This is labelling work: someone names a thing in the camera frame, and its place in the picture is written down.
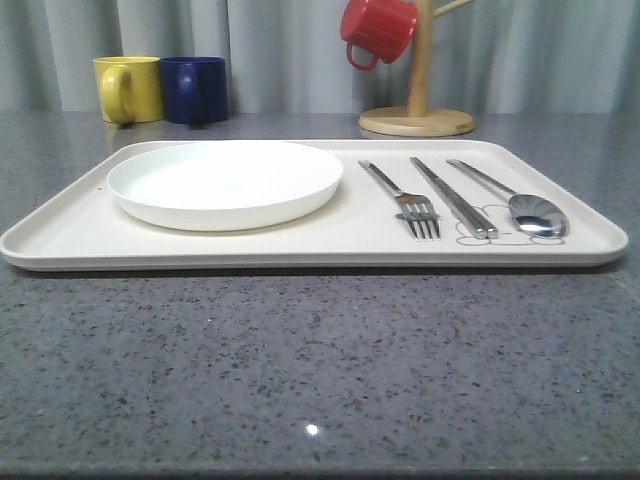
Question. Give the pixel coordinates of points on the wooden mug tree stand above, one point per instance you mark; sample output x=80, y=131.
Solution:
x=418, y=118

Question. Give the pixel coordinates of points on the silver metal fork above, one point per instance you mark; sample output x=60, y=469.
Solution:
x=416, y=210

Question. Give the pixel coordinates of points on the dark blue mug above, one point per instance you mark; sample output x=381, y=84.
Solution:
x=194, y=89

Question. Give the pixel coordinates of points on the beige rabbit serving tray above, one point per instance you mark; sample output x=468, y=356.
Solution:
x=82, y=227

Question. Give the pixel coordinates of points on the silver metal spoon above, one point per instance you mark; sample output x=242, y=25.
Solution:
x=533, y=214

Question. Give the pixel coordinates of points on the grey curtain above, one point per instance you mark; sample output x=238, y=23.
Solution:
x=287, y=56

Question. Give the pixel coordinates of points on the white round plate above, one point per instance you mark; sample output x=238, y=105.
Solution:
x=225, y=185

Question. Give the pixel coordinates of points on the red ribbed mug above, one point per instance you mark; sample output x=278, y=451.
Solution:
x=377, y=30

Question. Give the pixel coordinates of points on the silver metal chopsticks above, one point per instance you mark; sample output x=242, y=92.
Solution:
x=476, y=224

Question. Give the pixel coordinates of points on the yellow mug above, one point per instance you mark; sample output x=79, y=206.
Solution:
x=129, y=89

